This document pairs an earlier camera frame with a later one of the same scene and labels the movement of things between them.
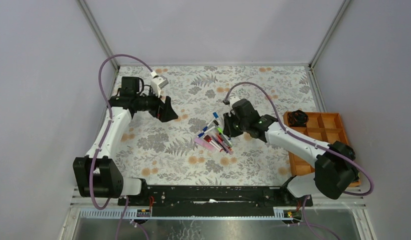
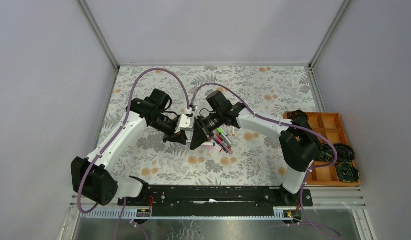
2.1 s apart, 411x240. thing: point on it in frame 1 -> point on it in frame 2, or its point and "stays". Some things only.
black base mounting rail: (214, 201) stays
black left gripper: (163, 111) -> (178, 137)
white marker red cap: (208, 139) stays
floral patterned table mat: (164, 154) stays
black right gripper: (228, 130) -> (200, 137)
